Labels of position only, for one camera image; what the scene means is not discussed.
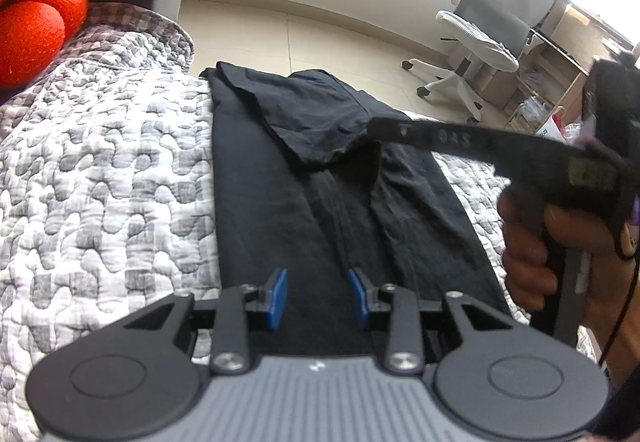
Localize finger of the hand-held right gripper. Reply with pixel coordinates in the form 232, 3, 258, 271
369, 118, 593, 163

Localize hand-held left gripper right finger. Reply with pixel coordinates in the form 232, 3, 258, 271
346, 268, 512, 376

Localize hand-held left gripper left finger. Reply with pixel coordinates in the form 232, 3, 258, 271
122, 268, 290, 376

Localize black t-shirt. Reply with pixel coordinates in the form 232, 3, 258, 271
199, 62, 512, 358

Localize person's right forearm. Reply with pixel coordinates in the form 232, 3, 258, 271
580, 267, 640, 442

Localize person's right hand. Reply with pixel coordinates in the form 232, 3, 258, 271
497, 186, 623, 313

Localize white box blue print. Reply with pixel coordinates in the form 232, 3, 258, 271
539, 106, 568, 140

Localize wooden desk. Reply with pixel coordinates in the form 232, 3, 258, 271
505, 0, 640, 133

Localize white grey office chair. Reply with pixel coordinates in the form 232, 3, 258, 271
401, 0, 552, 123

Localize grey checked quilted blanket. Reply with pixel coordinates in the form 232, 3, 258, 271
0, 2, 598, 442

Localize red knot cushion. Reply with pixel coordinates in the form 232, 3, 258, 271
0, 0, 103, 90

